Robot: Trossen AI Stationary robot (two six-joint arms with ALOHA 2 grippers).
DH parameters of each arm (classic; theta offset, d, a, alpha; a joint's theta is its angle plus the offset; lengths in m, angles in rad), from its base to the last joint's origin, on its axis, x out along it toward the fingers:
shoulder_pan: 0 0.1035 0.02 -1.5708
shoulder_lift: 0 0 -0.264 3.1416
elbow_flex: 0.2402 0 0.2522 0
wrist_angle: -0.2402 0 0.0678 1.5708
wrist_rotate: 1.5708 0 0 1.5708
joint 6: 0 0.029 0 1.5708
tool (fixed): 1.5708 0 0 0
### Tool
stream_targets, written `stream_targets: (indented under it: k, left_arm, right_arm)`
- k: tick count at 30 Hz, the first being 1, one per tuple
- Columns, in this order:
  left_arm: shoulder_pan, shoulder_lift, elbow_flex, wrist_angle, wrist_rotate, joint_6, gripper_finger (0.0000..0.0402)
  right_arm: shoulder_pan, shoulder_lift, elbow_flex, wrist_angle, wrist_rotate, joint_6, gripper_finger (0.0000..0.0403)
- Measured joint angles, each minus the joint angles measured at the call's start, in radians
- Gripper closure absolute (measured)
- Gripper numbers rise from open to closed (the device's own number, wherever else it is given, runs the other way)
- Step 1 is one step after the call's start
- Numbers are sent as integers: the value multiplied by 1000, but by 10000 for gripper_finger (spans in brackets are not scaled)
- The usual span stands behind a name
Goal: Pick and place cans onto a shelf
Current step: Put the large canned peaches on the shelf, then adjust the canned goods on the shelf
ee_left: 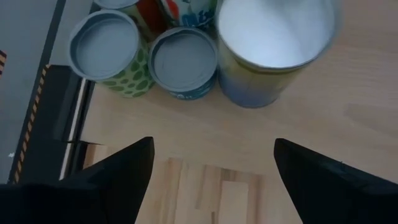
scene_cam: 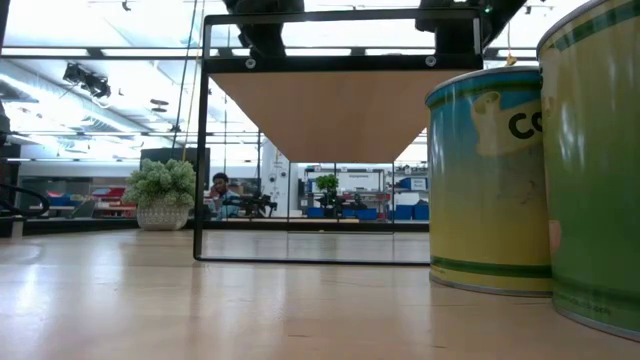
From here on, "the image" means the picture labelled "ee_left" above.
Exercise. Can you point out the raised wooden shelf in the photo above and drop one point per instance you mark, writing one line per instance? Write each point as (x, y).
(217, 124)

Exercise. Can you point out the white blue orange can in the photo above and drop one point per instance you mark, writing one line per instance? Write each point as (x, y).
(192, 12)

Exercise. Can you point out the green dotted can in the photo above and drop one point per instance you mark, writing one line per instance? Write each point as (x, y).
(105, 49)

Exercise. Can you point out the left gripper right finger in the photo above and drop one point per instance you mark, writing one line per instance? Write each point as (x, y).
(326, 189)

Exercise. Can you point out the red label can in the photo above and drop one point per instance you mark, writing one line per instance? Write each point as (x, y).
(152, 18)

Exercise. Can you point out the black hazard-striped floor mat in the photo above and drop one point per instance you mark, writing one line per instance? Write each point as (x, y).
(46, 124)

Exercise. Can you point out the blue label can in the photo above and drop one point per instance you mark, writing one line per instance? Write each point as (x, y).
(183, 59)

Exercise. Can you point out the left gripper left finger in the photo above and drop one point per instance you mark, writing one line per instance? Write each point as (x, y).
(130, 174)

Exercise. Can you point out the tall silver-top can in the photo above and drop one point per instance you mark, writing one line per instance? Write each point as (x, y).
(267, 40)

